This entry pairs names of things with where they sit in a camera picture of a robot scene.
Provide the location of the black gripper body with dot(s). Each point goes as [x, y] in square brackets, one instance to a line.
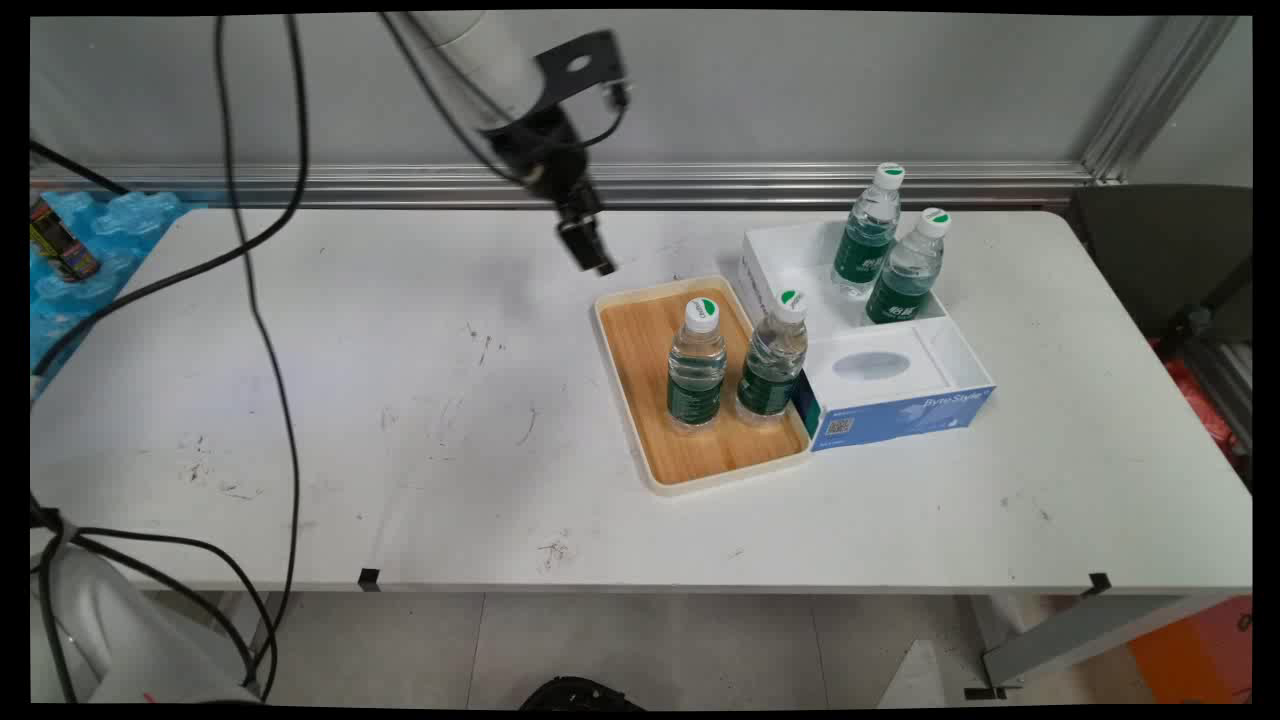
[545, 155]

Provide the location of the wooden tray with cream rim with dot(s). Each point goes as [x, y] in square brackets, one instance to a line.
[650, 380]

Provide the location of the white and blue cardboard box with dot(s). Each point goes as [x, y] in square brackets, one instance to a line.
[880, 375]

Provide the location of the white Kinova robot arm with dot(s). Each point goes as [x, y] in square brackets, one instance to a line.
[470, 60]

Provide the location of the black tape marker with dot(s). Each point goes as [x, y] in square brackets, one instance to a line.
[369, 578]
[1099, 582]

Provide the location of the colourful drink can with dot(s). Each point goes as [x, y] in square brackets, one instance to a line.
[62, 242]

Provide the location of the horizontal aluminium frame rail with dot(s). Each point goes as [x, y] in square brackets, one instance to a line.
[700, 185]

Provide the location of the red patterned bag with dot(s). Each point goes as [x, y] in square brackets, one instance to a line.
[1200, 400]

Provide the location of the blue plastic-wrapped bottle pack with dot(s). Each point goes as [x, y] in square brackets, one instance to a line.
[100, 240]

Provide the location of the green label water bottle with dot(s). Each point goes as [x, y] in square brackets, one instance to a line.
[908, 270]
[773, 358]
[697, 365]
[868, 235]

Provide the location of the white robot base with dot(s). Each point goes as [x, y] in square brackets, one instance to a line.
[110, 635]

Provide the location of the black round object on floor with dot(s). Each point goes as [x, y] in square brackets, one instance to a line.
[580, 694]

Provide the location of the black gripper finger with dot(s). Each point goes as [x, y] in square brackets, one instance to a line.
[603, 248]
[578, 245]

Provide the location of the grey metal table leg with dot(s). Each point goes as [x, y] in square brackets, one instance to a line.
[1080, 635]

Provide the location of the diagonal aluminium frame post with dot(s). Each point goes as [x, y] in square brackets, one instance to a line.
[1155, 95]

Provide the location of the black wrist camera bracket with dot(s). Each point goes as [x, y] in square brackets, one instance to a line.
[580, 62]

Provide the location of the orange box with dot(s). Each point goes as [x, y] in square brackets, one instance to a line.
[1195, 650]

